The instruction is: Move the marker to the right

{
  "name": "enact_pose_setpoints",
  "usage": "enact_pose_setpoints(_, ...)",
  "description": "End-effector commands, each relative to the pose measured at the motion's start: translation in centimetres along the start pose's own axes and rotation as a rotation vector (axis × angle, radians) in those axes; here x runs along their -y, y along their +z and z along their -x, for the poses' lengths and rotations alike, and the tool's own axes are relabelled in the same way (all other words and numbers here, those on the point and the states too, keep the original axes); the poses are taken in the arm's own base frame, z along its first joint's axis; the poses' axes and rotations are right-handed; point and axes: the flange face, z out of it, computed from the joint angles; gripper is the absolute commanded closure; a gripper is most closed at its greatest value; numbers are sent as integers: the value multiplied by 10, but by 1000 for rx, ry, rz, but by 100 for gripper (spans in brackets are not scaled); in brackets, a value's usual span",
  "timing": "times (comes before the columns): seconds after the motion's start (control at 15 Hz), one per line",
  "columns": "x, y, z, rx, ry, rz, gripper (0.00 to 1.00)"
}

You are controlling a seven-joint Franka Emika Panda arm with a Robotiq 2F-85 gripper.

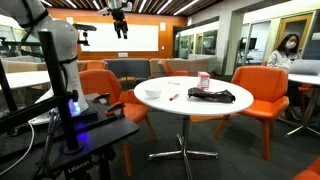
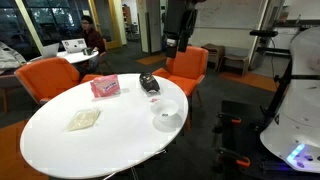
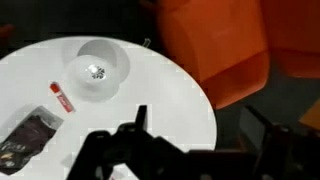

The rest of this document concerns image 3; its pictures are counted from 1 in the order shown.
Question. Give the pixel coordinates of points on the dark snack packet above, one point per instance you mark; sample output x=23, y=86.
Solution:
x=28, y=139

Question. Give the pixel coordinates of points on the red white marker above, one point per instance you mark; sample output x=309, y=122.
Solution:
x=62, y=98

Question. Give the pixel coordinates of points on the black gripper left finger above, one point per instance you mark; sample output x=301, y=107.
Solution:
x=147, y=157

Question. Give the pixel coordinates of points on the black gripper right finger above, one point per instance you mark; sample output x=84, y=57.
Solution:
x=285, y=154

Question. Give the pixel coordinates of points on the white bowl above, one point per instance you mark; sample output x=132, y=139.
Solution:
x=97, y=71

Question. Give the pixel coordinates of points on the orange chair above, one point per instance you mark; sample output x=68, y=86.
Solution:
x=293, y=31
x=221, y=43

